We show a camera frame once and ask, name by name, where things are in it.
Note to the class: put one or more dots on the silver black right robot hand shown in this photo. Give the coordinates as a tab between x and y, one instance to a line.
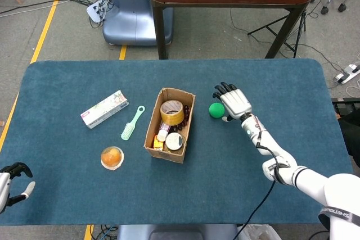
236	102

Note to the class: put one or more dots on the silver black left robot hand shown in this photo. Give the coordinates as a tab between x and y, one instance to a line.
4	186

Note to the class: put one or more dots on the green foam ball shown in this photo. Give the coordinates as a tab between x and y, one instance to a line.
216	110

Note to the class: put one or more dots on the yellow packing tape roll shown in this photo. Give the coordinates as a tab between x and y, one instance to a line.
175	117

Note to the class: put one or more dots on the purple white tube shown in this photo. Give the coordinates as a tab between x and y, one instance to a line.
162	134

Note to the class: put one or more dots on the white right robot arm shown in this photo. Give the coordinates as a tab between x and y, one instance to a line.
309	179

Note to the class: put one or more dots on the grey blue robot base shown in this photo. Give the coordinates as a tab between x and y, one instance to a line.
132	20

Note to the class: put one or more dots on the open brown cardboard box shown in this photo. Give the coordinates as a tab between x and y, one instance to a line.
166	154

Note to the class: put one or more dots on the small yellow package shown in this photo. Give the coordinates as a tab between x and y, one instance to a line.
158	143

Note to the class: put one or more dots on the dark red grape bunch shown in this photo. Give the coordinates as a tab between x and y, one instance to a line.
187	112

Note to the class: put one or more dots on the round white lidded jar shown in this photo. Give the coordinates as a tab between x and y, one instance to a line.
173	141

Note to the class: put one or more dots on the black tripod stand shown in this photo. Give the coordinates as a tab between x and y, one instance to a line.
281	40

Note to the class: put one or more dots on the black foot pedal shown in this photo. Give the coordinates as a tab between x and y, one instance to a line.
344	106

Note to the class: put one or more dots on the teal felt table cover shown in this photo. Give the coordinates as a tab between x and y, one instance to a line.
180	195

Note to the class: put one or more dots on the orange fruit jelly cup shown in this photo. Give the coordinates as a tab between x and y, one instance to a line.
112	158

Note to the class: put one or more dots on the light green brush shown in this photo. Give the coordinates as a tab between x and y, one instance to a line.
128	131

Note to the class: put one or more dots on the white power strip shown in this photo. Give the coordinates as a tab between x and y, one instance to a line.
347	72

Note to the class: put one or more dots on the white toothpaste carton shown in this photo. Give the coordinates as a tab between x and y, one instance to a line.
104	109

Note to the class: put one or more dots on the white plastic bag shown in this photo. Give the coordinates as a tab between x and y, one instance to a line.
258	233

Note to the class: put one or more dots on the grey blue robot torso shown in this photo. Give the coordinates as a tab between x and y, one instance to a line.
174	233

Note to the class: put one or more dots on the white power adapter block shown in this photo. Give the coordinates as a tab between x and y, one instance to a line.
94	12

